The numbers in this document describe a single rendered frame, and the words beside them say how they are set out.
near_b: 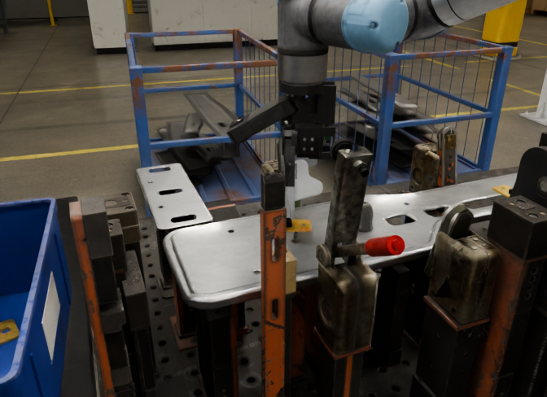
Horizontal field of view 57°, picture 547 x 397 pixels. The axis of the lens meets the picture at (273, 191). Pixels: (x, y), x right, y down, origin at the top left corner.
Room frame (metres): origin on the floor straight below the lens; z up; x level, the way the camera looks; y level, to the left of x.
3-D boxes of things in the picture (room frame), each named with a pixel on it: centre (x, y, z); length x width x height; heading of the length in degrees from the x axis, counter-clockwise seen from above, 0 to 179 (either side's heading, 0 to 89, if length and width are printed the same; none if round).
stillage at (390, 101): (3.37, -0.80, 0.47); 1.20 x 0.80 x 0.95; 18
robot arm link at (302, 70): (0.76, -0.04, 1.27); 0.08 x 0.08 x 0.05
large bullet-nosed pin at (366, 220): (0.76, -0.15, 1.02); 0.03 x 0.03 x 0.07
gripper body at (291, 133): (0.76, -0.05, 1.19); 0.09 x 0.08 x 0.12; 90
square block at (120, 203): (0.73, 0.27, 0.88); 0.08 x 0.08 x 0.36; 22
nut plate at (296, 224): (0.76, -0.02, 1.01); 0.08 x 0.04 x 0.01; 90
